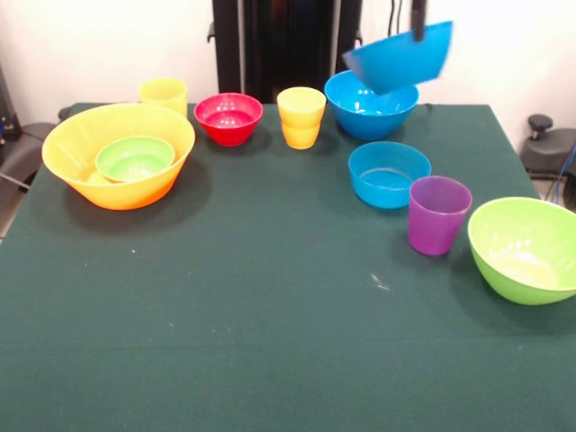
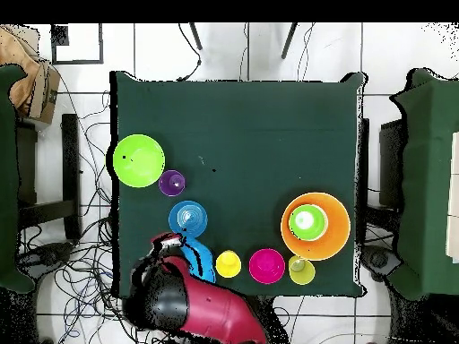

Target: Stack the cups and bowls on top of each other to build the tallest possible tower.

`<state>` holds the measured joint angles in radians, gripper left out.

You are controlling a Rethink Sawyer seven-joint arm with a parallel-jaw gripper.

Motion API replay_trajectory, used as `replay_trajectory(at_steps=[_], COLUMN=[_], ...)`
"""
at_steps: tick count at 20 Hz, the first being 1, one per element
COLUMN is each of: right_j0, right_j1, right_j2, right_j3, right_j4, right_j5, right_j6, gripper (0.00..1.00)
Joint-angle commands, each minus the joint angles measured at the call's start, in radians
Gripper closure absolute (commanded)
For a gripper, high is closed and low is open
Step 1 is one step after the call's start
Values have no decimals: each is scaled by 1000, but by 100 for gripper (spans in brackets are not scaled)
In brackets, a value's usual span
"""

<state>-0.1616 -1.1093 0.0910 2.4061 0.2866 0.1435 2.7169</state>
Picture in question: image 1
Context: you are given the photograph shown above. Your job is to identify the black wall cable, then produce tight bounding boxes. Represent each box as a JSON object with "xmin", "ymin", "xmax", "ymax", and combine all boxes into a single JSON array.
[{"xmin": 387, "ymin": 0, "xmax": 405, "ymax": 38}]

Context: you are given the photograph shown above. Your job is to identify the black robot column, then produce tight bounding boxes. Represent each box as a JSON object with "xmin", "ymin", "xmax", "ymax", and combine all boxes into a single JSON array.
[{"xmin": 207, "ymin": 0, "xmax": 365, "ymax": 105}]

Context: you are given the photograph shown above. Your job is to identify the dark green tablecloth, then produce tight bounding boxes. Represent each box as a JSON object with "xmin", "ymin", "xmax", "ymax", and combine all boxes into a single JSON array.
[{"xmin": 0, "ymin": 102, "xmax": 576, "ymax": 432}]

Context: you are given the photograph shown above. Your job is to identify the translucent yellow-green cup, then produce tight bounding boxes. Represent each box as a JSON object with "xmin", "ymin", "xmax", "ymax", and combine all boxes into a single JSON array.
[{"xmin": 137, "ymin": 77, "xmax": 189, "ymax": 119}]

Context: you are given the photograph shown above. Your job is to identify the small green bowl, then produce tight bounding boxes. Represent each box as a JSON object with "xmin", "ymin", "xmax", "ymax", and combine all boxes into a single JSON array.
[{"xmin": 94, "ymin": 135, "xmax": 176, "ymax": 184}]

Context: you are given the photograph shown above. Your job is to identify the yellow cup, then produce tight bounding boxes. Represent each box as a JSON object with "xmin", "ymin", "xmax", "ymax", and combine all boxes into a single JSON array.
[{"xmin": 276, "ymin": 86, "xmax": 328, "ymax": 150}]

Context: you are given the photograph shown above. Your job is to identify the large green bowl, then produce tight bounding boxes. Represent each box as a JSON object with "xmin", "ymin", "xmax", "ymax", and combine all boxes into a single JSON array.
[{"xmin": 467, "ymin": 196, "xmax": 576, "ymax": 306}]

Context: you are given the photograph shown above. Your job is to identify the black robot pedestal leg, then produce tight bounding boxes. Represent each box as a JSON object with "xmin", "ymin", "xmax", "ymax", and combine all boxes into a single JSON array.
[
  {"xmin": 0, "ymin": 120, "xmax": 49, "ymax": 190},
  {"xmin": 521, "ymin": 113, "xmax": 576, "ymax": 182}
]

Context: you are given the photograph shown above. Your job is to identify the small blue ridged bowl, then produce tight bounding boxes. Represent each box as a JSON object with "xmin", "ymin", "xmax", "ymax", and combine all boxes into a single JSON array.
[{"xmin": 347, "ymin": 140, "xmax": 433, "ymax": 210}]

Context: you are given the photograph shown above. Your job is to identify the small red bowl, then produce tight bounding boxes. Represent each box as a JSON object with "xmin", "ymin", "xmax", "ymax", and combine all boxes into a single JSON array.
[{"xmin": 193, "ymin": 92, "xmax": 265, "ymax": 148}]

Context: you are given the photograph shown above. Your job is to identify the purple cup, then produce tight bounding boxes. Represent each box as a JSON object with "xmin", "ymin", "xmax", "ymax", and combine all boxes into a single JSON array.
[{"xmin": 407, "ymin": 175, "xmax": 473, "ymax": 257}]

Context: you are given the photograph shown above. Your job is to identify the large blue bowl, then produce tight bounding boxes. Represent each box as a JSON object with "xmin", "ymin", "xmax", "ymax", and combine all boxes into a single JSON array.
[
  {"xmin": 342, "ymin": 20, "xmax": 455, "ymax": 96},
  {"xmin": 323, "ymin": 69, "xmax": 420, "ymax": 141}
]

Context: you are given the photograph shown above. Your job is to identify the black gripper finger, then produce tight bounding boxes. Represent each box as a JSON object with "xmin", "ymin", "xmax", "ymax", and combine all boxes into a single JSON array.
[{"xmin": 411, "ymin": 0, "xmax": 428, "ymax": 42}]

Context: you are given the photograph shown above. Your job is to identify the large orange bowl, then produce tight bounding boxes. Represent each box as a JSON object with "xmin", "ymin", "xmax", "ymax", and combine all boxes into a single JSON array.
[{"xmin": 41, "ymin": 102, "xmax": 196, "ymax": 212}]

